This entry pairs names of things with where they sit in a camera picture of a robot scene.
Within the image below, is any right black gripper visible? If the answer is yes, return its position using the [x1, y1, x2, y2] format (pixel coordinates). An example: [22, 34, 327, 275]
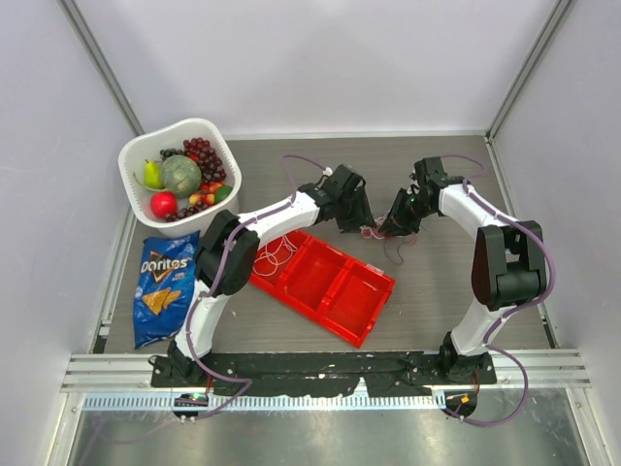
[378, 188, 435, 238]

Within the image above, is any white cable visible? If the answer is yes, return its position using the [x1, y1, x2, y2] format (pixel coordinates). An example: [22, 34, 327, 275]
[252, 237, 300, 279]

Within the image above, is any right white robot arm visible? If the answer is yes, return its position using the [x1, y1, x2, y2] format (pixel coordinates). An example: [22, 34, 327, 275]
[379, 156, 553, 383]

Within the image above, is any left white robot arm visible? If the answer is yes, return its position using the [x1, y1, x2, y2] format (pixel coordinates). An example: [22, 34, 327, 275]
[166, 164, 375, 387]

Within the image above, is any red three-compartment tray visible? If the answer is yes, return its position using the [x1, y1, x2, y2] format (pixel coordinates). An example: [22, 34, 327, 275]
[250, 230, 396, 349]

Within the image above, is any green lime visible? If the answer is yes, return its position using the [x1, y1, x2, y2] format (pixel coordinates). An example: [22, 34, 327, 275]
[214, 184, 233, 204]

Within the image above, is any red grape bunch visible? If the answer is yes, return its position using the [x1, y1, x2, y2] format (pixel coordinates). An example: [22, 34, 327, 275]
[183, 138, 227, 183]

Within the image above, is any small cherries cluster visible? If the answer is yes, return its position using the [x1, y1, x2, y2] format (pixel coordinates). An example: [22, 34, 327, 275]
[164, 182, 226, 222]

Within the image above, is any green melon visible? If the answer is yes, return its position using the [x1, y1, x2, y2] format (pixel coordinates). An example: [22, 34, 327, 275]
[160, 155, 202, 198]

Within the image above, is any red apple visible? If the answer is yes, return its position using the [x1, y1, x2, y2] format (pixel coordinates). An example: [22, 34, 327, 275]
[149, 191, 178, 218]

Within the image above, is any dark purple grape bunch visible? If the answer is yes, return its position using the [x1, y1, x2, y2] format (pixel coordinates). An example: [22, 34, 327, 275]
[160, 149, 186, 160]

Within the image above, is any blue Doritos chip bag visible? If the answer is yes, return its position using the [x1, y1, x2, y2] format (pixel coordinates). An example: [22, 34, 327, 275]
[132, 232, 199, 349]

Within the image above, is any green pear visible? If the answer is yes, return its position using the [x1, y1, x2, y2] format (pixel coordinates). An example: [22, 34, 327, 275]
[144, 161, 165, 190]

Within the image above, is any white plastic basket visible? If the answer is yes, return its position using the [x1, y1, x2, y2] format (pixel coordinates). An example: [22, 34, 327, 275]
[118, 117, 243, 238]

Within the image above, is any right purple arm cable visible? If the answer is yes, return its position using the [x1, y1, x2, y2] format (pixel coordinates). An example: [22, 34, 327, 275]
[439, 153, 554, 427]

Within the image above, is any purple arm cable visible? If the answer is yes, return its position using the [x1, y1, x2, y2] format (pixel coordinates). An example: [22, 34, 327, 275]
[439, 153, 554, 427]
[183, 153, 334, 421]

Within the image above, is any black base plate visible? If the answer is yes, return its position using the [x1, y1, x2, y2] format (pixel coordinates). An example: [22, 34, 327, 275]
[148, 351, 497, 398]

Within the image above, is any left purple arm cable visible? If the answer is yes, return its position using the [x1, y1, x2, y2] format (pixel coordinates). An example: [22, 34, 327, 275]
[183, 153, 334, 421]

